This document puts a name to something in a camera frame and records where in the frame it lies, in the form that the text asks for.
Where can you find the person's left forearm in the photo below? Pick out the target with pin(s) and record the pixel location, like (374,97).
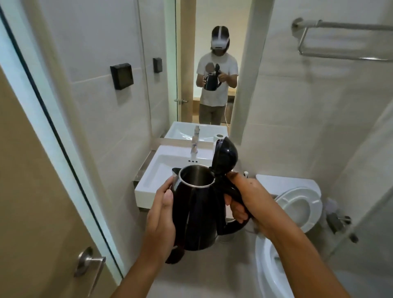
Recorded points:
(144,276)

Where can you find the person's right forearm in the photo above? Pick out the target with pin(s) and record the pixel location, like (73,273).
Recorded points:
(307,267)

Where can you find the person's left fingers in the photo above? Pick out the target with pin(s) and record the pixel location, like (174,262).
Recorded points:
(164,196)

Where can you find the chrome towel rack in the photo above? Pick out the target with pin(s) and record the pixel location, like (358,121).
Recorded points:
(337,27)

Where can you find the wooden door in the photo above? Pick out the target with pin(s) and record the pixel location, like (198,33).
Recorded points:
(36,199)

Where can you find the wall mirror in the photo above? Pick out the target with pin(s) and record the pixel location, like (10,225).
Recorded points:
(187,61)

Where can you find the black wall box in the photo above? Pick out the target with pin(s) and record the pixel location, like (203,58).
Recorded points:
(122,76)

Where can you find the black electric kettle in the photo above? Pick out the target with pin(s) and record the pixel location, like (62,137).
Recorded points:
(196,215)

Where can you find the white ceramic sink basin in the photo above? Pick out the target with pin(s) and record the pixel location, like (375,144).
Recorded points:
(159,172)

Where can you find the white door frame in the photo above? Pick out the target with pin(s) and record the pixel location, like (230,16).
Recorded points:
(40,92)

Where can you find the glass shower partition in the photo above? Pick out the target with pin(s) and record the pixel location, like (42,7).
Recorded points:
(368,199)

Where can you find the chrome sink faucet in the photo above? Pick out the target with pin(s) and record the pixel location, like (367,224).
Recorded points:
(194,147)

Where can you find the person's left hand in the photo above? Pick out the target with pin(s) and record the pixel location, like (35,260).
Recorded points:
(156,221)

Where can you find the person's right thumb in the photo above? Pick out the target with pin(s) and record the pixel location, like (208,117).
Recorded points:
(235,178)

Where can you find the white toilet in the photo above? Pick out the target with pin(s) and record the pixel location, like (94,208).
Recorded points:
(273,276)

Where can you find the metal glass hinge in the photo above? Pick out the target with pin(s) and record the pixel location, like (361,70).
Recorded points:
(354,238)

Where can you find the chrome bidet sprayer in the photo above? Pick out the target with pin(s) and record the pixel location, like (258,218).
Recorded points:
(336,221)

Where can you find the person's right hand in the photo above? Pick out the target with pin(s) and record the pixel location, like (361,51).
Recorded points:
(261,208)

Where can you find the white toilet seat lid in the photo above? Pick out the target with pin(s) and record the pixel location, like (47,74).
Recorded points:
(302,205)

